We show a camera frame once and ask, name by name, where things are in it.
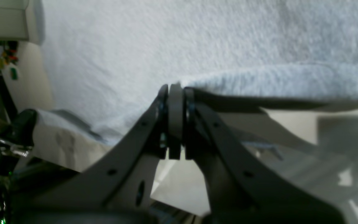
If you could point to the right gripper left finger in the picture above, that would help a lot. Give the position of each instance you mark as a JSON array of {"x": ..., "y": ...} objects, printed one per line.
[{"x": 114, "y": 190}]

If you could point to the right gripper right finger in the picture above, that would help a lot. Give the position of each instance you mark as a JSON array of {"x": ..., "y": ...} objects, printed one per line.
[{"x": 240, "y": 188}]

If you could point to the grey T-shirt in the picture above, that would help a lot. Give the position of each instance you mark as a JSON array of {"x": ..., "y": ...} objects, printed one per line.
[{"x": 107, "y": 59}]

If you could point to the left grey partition panel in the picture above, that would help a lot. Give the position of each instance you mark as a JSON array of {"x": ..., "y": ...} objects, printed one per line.
[{"x": 22, "y": 20}]

